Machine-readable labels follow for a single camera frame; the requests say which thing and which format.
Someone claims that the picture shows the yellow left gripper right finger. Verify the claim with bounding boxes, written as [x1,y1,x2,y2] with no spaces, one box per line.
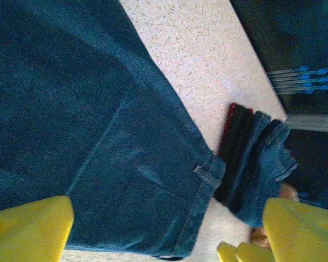
[263,198,328,262]

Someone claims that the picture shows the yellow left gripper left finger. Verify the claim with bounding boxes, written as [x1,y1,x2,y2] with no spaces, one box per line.
[0,195,74,262]

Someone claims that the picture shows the dark blue jeans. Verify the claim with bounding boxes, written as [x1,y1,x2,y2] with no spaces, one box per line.
[229,110,298,229]

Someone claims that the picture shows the black skirt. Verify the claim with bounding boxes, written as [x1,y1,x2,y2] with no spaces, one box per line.
[214,105,255,213]

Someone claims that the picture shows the blue denim jeans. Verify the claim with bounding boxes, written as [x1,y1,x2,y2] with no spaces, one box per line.
[0,0,227,260]

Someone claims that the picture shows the aluminium frame post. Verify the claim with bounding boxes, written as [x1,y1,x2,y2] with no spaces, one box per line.
[286,113,328,134]

